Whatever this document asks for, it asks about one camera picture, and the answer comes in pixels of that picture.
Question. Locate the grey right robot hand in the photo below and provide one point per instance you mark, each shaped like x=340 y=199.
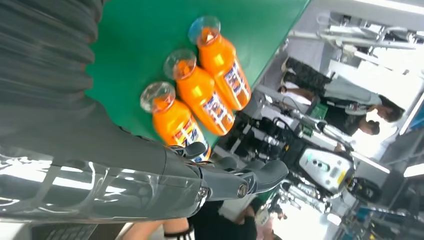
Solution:
x=99 y=159

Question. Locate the orange bottle showing Tide label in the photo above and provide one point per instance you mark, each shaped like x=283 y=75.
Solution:
x=172 y=122

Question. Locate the orange detergent bottle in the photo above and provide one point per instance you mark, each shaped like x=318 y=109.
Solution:
x=198 y=92

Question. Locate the orange bottle with blue cap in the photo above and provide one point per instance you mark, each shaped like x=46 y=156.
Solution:
x=222 y=63

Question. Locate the grey laptop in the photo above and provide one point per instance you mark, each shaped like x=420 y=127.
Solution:
x=63 y=232

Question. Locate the person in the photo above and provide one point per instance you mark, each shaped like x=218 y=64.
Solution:
x=351 y=94
x=344 y=119
x=145 y=231

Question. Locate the white and black robot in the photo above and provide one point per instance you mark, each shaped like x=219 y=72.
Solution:
x=326 y=167

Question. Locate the white table frame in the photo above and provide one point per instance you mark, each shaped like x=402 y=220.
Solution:
x=348 y=41

